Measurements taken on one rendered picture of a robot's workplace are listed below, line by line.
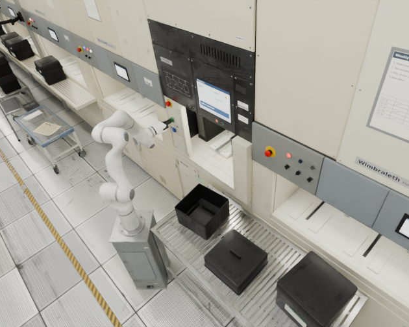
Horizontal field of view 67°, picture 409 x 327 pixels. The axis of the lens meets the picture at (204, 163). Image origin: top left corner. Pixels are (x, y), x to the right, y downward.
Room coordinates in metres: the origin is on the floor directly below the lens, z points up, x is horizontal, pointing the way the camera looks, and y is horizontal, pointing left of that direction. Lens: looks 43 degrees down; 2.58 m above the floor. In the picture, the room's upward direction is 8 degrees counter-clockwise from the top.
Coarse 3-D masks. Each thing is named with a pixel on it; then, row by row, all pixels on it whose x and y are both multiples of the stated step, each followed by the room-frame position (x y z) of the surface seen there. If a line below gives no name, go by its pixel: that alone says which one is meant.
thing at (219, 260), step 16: (224, 240) 1.09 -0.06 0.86; (240, 240) 1.08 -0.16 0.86; (208, 256) 0.99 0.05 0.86; (224, 256) 0.98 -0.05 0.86; (240, 256) 0.95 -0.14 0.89; (256, 256) 0.95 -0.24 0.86; (224, 272) 0.88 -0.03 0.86; (240, 272) 0.86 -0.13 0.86; (256, 272) 0.89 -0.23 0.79; (240, 288) 0.79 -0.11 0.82
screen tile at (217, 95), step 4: (216, 92) 1.59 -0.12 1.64; (216, 96) 1.60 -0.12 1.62; (220, 96) 1.57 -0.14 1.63; (224, 96) 1.54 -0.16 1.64; (224, 100) 1.55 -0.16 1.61; (228, 100) 1.52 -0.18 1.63; (216, 104) 1.60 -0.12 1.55; (220, 104) 1.57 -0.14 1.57; (224, 104) 1.55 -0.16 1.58; (228, 104) 1.52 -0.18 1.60; (224, 108) 1.55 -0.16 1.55; (228, 108) 1.52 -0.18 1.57
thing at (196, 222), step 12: (192, 192) 1.50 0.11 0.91; (204, 192) 1.52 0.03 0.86; (180, 204) 1.40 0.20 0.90; (192, 204) 1.48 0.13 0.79; (204, 204) 1.48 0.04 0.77; (216, 204) 1.45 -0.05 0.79; (228, 204) 1.36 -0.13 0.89; (180, 216) 1.32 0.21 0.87; (192, 216) 1.39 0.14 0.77; (204, 216) 1.37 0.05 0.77; (216, 216) 1.26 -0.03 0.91; (228, 216) 1.35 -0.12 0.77; (192, 228) 1.26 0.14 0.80; (204, 228) 1.18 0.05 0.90; (216, 228) 1.25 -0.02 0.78
